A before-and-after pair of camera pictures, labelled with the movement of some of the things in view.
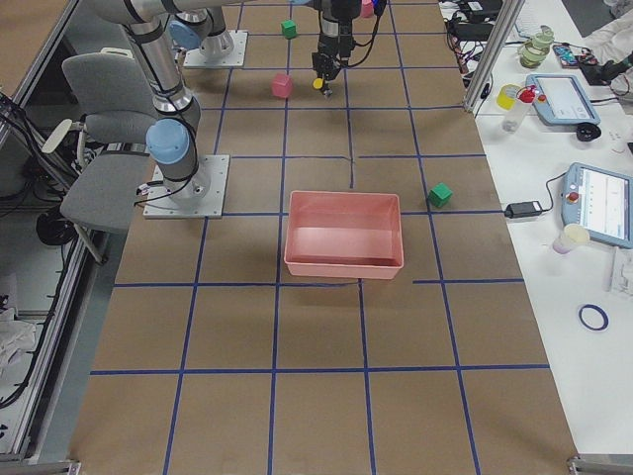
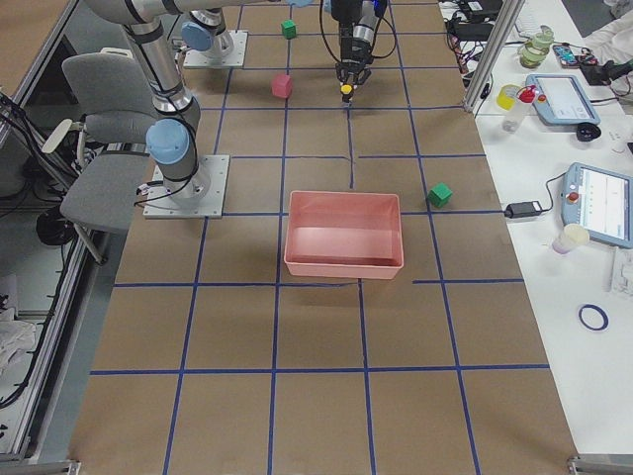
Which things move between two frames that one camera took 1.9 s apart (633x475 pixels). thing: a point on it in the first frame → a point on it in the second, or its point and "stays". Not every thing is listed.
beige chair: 106,189 stays
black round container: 587,132 stays
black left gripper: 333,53 → 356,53
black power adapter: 523,209 stays
